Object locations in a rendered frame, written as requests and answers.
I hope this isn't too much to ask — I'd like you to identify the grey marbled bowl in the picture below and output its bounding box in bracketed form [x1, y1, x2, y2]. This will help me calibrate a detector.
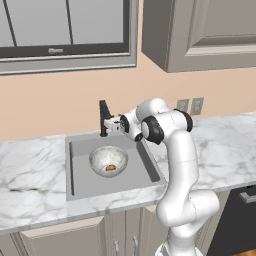
[88, 144, 130, 178]

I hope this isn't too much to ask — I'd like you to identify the grey framed window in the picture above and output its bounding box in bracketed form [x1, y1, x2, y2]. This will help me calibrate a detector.
[0, 0, 139, 76]

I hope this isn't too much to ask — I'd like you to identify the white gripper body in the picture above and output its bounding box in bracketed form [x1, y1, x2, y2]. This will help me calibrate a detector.
[103, 116, 123, 134]

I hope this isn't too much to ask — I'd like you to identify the silver cabinet handle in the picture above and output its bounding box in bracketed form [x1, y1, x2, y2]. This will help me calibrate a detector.
[131, 235, 140, 256]
[112, 240, 121, 256]

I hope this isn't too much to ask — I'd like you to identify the grey wall cabinet door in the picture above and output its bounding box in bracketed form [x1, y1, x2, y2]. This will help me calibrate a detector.
[167, 0, 256, 73]

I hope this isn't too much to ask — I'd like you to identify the narrow beige base cabinet door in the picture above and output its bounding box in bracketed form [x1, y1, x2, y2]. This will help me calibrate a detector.
[127, 205, 172, 256]
[107, 208, 130, 256]

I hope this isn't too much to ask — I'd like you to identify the black sink faucet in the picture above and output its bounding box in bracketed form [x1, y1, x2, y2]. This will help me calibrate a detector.
[98, 99, 115, 138]

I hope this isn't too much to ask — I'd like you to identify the wide beige base cabinet door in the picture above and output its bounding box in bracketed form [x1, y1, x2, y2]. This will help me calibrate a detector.
[19, 215, 109, 256]

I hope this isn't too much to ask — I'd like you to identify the grey window latch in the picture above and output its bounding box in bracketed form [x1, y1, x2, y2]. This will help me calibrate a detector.
[47, 47, 65, 55]

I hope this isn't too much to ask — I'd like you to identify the grey wall cabinet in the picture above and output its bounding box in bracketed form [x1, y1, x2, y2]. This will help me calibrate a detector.
[141, 0, 256, 74]

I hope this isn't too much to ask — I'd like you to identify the silver dishwasher handle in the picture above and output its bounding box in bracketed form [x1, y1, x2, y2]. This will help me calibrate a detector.
[238, 190, 256, 204]

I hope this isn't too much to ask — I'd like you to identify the grey sink basin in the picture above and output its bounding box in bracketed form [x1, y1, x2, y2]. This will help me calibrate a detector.
[65, 130, 168, 202]

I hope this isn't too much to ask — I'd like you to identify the grey wall outlet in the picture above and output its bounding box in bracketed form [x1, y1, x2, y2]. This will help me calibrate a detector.
[190, 96, 205, 117]
[176, 98, 190, 113]

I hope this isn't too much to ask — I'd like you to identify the black dishwasher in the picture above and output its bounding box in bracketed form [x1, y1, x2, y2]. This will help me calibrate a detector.
[206, 185, 256, 256]

